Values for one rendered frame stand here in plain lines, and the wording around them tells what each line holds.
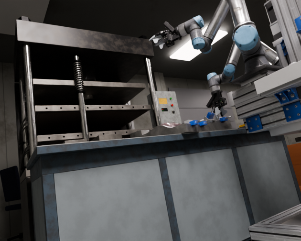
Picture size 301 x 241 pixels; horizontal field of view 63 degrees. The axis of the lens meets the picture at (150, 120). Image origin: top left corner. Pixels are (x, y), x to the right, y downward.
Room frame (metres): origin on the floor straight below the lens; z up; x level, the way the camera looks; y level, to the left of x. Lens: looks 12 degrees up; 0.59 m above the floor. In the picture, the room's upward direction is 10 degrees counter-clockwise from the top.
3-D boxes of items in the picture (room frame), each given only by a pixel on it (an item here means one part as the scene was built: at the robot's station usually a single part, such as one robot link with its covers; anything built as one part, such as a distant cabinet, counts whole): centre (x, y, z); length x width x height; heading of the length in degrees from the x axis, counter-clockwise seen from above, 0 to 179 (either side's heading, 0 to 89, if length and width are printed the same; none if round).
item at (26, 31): (2.44, 0.61, 1.75); 1.30 x 0.84 x 0.61; 122
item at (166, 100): (2.72, -0.18, 0.74); 0.30 x 0.22 x 1.47; 122
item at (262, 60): (1.36, -0.67, 1.09); 0.15 x 0.15 x 0.10
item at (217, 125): (2.01, -0.36, 0.87); 0.50 x 0.26 x 0.14; 32
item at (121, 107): (2.48, 0.63, 1.27); 1.10 x 0.74 x 0.05; 122
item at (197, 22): (1.37, -0.37, 1.43); 0.11 x 0.08 x 0.09; 60
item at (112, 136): (1.57, 0.31, 0.84); 0.20 x 0.15 x 0.07; 32
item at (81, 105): (2.06, 0.57, 1.10); 0.05 x 0.05 x 1.30
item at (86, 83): (2.49, 0.64, 1.52); 1.10 x 0.70 x 0.05; 122
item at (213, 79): (1.82, -0.54, 1.21); 0.09 x 0.08 x 0.11; 85
